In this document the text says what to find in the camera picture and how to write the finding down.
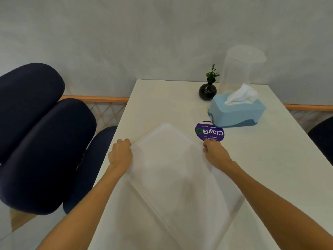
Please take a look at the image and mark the person's left hand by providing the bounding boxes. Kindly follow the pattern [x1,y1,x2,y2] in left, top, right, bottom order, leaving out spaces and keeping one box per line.
[108,139,133,174]

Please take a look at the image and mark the person's right hand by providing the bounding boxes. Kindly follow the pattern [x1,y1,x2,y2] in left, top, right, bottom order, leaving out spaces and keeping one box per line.
[203,139,234,173]

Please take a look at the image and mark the translucent white plastic tray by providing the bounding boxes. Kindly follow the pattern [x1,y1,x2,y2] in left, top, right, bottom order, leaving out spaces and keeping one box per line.
[126,123,245,250]

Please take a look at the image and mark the person's right forearm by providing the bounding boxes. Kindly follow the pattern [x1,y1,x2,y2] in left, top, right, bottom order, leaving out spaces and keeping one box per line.
[218,161,333,250]

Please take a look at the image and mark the person's left forearm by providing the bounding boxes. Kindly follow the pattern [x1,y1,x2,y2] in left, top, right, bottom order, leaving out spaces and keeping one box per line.
[36,164,127,250]

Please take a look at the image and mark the round purple sticker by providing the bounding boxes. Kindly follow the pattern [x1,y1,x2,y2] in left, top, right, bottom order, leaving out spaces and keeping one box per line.
[195,121,225,142]

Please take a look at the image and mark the blue tissue box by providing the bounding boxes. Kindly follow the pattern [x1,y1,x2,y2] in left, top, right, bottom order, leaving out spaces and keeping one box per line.
[208,93,266,128]

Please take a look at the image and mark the black round vase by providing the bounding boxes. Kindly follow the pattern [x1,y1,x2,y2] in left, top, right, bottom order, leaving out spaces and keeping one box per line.
[199,78,217,101]

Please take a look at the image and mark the white tissue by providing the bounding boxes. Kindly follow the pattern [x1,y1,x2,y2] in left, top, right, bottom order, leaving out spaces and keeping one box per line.
[224,83,258,105]

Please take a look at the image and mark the small green plant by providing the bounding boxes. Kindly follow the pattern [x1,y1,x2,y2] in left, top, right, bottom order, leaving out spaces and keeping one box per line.
[206,63,220,81]

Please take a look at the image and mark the dark blue padded chair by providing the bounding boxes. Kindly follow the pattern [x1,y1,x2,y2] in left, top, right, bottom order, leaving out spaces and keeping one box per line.
[308,116,333,165]
[0,63,119,215]

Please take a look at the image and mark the clear plastic container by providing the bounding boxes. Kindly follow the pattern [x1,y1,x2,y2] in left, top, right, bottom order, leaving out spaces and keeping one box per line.
[219,45,267,94]

